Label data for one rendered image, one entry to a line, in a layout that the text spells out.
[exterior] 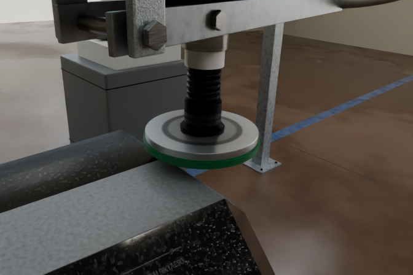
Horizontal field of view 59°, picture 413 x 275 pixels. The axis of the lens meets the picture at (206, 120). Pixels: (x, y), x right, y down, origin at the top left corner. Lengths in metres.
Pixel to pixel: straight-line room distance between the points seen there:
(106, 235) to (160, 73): 1.06
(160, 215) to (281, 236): 1.35
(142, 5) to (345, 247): 1.63
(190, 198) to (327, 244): 1.35
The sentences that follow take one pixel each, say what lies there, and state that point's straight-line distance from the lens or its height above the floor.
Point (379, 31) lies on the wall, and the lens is 7.22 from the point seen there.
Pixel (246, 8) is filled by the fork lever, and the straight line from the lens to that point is 0.62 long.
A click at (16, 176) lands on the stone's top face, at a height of 0.82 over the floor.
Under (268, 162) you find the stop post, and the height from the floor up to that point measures 0.01.
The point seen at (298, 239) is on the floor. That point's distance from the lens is 1.86.
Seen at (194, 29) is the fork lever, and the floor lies 1.08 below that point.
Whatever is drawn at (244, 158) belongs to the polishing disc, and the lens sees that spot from 0.62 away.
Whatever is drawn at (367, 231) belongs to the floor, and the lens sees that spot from 2.04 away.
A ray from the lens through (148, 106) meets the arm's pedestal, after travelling 1.51.
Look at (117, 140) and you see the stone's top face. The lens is 0.77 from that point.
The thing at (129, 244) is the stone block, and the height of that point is 0.82.
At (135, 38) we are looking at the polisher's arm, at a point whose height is 1.08.
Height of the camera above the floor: 1.15
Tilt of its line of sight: 22 degrees down
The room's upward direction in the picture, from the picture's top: 2 degrees clockwise
